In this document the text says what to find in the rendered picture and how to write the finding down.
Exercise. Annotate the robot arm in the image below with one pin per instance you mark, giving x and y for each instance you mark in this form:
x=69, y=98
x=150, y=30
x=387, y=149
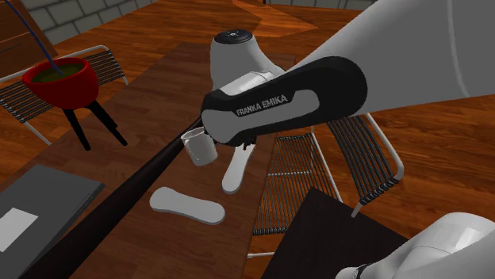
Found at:
x=406, y=58

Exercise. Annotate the white flat oblong object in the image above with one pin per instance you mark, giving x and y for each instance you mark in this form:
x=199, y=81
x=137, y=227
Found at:
x=185, y=205
x=236, y=174

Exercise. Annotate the white mug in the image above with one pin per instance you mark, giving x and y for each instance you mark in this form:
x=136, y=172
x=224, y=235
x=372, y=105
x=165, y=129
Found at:
x=201, y=150

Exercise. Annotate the brown wooden table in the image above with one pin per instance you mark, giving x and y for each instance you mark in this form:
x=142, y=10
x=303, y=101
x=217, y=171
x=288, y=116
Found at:
x=154, y=104

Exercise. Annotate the dark robot stand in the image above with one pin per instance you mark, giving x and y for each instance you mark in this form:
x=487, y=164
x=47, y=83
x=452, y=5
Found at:
x=328, y=239

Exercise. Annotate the dark brown baseball bat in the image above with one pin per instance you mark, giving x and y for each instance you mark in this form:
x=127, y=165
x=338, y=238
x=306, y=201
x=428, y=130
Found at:
x=116, y=210

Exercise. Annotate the red plant pot, black legs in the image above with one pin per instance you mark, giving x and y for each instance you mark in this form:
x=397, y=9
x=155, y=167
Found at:
x=64, y=90

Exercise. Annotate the grey laptop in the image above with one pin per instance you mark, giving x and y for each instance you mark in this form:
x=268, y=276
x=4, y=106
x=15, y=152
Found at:
x=50, y=201

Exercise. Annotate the brown wooden cabinet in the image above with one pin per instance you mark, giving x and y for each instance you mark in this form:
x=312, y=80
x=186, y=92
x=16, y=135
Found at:
x=19, y=38

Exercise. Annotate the white frame black slat chair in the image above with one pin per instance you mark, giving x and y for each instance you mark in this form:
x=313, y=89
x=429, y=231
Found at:
x=290, y=177
x=23, y=102

